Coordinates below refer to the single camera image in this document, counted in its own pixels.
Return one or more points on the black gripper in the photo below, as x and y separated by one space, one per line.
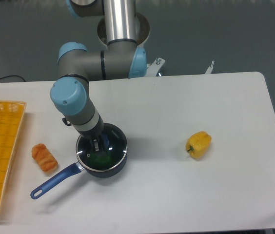
92 130

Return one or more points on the glass pot lid blue knob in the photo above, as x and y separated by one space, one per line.
117 148

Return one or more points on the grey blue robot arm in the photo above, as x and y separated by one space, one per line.
76 66

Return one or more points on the green bell pepper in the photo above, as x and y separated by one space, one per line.
99 160

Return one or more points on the dark blue saucepan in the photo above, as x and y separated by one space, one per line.
67 172

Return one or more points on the orange bread loaf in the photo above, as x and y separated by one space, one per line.
44 158

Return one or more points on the yellow bell pepper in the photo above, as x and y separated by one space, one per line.
198 144

